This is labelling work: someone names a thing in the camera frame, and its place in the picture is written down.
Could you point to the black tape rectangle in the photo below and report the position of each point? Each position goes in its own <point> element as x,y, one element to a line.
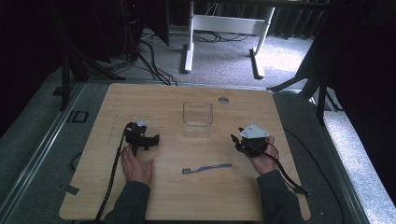
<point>80,116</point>

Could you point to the white desk frame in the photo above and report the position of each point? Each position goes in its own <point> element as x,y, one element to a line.
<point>229,25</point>

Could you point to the person's right hand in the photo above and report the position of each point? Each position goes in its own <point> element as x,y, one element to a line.
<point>264,161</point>

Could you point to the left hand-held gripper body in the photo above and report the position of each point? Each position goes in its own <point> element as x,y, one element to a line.
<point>135,137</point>

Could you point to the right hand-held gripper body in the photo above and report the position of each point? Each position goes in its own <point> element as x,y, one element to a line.
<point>255,141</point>

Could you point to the clear plastic container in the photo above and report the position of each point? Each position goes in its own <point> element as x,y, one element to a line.
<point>197,119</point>

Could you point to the person's left hand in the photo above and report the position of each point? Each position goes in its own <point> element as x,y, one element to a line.
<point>135,169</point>

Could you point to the grey tape piece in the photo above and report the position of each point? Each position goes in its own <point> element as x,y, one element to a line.
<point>72,190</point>

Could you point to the black tripod stand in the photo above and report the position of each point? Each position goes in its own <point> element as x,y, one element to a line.
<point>74,62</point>
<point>314,77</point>

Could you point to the round table grommet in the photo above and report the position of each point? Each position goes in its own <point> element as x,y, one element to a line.
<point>223,100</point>

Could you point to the blue toothbrush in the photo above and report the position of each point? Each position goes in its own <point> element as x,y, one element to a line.
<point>205,168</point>

